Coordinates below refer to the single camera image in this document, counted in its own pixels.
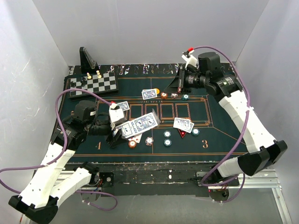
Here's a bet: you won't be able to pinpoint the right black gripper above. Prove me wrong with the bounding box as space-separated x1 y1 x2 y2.
163 67 208 95

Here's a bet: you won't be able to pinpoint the green chips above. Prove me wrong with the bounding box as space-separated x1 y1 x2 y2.
181 94 190 101
191 128 200 136

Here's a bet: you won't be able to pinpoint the orange chips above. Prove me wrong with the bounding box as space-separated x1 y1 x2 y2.
160 92 168 99

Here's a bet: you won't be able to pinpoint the orange poker chip stack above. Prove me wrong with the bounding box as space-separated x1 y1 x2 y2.
128 140 137 148

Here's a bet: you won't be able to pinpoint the blue backed card deck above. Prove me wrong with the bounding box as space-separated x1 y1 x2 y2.
128 112 158 136

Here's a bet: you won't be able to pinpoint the eight of diamonds card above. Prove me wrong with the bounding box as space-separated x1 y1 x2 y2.
129 133 142 143

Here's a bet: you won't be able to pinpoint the card dealt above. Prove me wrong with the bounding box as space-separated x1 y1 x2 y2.
179 121 194 133
142 89 157 100

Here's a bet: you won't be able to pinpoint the card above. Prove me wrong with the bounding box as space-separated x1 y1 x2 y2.
173 117 190 129
117 101 130 111

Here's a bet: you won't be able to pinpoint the red triangular dealer button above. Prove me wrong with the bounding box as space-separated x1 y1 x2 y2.
179 131 186 138

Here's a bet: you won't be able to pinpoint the green poker chip stack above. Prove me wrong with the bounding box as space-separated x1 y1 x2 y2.
164 139 172 147

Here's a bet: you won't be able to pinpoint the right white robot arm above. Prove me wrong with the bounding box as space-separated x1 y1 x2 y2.
164 49 287 186

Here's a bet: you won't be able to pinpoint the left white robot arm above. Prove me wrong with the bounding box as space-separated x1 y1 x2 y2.
8 100 111 224

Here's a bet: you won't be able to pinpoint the green poker table mat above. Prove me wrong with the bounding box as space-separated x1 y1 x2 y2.
71 63 240 163

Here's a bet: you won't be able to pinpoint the small chess board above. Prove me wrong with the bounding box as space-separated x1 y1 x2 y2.
67 72 119 97

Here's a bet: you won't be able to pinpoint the black triangular stand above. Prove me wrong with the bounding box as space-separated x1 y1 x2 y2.
79 47 99 73

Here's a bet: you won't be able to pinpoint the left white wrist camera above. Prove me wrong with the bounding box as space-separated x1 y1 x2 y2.
109 108 126 124

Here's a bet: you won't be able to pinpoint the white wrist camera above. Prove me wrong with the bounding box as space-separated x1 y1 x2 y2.
109 108 126 124
182 50 198 68

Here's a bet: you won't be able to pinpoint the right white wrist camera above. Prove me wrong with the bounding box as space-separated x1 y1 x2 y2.
182 50 198 68

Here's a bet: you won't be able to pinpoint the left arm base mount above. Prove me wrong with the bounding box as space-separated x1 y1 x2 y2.
79 171 114 202

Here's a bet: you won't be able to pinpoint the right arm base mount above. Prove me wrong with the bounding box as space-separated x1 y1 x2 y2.
189 170 245 203

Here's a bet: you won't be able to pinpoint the aluminium rail frame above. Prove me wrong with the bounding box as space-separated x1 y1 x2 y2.
20 168 292 224

